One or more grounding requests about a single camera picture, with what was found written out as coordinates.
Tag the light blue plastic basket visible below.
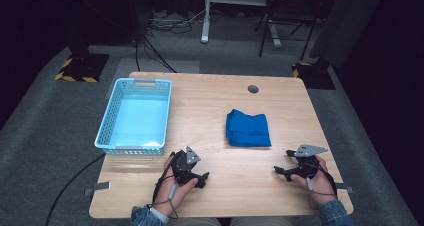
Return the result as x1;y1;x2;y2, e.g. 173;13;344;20
94;77;173;157

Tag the white wristband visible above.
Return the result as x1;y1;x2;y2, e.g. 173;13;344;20
149;206;170;225

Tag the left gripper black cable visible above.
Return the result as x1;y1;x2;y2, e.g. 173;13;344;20
151;152;180;220

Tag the black yellow-striped stand base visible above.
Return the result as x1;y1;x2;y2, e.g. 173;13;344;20
54;53;111;84
291;61;337;91

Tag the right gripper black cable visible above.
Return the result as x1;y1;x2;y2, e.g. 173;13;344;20
305;161;339;211

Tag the bundle of floor cables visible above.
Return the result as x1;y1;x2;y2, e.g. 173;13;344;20
145;8;208;35

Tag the black stand pole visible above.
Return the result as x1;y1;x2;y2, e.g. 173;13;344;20
125;0;149;49

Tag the black floor cable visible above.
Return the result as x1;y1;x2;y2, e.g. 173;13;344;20
44;152;107;226

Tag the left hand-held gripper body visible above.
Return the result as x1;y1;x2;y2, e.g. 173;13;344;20
170;146;203;185

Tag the person's right hand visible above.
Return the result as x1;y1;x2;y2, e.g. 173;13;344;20
290;155;337;207

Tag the black folding chair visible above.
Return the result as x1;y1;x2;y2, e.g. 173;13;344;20
254;0;318;61

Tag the grey metal table bracket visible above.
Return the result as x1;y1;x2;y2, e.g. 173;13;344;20
83;181;112;198
334;182;354;194

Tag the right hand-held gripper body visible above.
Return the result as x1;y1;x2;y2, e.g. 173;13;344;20
292;144;329;180

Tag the person's left hand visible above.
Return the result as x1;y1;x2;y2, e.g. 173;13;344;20
153;154;199;218

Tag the white desk frame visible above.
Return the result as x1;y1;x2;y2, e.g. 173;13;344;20
200;0;283;49

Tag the dark curtain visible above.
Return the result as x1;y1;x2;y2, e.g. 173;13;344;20
309;0;388;69

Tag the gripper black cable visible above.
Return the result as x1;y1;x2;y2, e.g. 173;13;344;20
151;152;180;220
305;161;339;211

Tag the blue cloth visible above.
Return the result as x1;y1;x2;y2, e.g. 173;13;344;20
225;108;273;149

